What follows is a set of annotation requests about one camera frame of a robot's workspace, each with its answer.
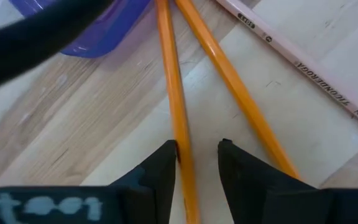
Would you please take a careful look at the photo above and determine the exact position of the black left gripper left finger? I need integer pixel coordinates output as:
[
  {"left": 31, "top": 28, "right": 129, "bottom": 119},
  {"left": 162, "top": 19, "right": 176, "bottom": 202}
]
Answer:
[{"left": 110, "top": 139, "right": 178, "bottom": 224}]

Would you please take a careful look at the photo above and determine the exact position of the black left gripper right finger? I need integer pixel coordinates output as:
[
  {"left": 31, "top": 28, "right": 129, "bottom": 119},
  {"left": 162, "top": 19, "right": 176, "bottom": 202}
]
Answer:
[{"left": 218, "top": 138, "right": 332, "bottom": 224}]

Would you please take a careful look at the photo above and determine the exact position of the orange pencil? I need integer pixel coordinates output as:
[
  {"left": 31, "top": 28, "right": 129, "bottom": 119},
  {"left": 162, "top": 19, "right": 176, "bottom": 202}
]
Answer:
[
  {"left": 174, "top": 0, "right": 301, "bottom": 180},
  {"left": 155, "top": 0, "right": 201, "bottom": 224}
]

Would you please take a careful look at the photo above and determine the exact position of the pale pink Ticonderoga pencil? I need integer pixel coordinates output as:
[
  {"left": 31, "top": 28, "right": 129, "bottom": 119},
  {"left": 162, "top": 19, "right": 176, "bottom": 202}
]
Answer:
[{"left": 214, "top": 0, "right": 358, "bottom": 134}]

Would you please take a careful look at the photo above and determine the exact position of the purple plastic supply box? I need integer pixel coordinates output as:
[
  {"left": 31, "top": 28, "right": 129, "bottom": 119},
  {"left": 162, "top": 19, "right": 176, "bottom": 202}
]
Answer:
[{"left": 9, "top": 0, "right": 154, "bottom": 59}]

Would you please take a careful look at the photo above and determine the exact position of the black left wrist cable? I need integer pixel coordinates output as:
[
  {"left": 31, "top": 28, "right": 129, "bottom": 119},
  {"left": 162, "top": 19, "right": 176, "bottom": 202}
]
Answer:
[{"left": 0, "top": 0, "right": 114, "bottom": 94}]

